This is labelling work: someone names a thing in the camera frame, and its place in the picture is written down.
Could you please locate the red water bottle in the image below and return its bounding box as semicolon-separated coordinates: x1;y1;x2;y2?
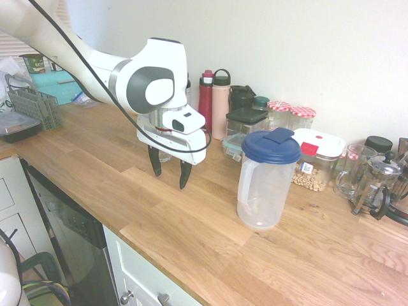
198;69;214;134

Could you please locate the black steel dishwasher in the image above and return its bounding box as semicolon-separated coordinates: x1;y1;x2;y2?
19;157;119;306

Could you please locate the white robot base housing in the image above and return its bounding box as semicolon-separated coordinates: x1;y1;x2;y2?
0;235;32;306

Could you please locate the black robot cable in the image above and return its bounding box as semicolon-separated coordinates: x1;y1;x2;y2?
29;0;213;154

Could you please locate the white kitchen cabinet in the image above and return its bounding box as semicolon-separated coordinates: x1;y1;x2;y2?
102;224;205;306

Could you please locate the pink water bottle black cap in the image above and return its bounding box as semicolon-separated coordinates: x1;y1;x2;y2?
211;68;232;141

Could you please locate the glass jar red checkered lid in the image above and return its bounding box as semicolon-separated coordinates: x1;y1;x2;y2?
288;106;317;132
266;100;291;132

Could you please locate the clear glass mug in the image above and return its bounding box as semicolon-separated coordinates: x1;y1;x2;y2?
333;143;379;200

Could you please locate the dark green chair frame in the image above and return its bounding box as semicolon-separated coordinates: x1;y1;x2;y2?
20;251;69;306

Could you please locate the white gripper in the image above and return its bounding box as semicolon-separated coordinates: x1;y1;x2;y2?
136;114;208;190

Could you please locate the cereal container white red lid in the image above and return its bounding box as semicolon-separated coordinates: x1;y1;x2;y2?
291;127;347;193

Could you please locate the glass jar black lid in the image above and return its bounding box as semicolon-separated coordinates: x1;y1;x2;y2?
363;135;394;157

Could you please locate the white window blind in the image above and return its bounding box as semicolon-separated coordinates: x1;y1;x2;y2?
0;0;75;71

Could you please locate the green oatmeal cup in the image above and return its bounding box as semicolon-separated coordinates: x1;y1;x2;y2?
18;53;46;75

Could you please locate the white plastic shopping bag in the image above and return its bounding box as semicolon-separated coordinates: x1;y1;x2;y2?
0;56;33;114

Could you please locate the dark green shaker bottle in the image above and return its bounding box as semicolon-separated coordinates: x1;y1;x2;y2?
228;84;257;113

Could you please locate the black base cable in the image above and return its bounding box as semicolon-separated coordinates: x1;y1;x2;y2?
0;227;26;306

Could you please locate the white panelled cabinet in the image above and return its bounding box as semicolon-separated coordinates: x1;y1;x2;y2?
0;155;68;289

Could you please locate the square container dark green lid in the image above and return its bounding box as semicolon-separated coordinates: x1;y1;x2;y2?
225;107;270;145

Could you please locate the clear zip plastic bag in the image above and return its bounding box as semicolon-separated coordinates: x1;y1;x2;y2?
71;91;100;109

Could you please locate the black plastic food tray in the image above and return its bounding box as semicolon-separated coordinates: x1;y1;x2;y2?
0;112;43;144

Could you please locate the glass French press black handle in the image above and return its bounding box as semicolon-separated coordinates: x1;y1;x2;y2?
351;150;404;221

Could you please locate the clear plastic pitcher blue lid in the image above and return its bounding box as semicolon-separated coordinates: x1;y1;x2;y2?
237;126;302;231

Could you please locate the white grey wrist camera box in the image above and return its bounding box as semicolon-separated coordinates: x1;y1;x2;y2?
161;106;207;135

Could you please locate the small jar red checkered lid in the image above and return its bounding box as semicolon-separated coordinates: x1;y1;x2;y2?
340;149;360;162

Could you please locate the glass food container teal lid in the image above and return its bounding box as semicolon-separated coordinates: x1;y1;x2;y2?
222;132;248;162

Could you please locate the glass jar green lid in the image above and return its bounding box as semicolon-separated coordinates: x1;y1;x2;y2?
252;96;271;112

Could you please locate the teal metal bread box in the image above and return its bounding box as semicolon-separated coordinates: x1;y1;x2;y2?
29;69;86;106

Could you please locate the grey plastic cutlery basket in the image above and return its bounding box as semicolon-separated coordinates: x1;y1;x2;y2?
4;73;65;133

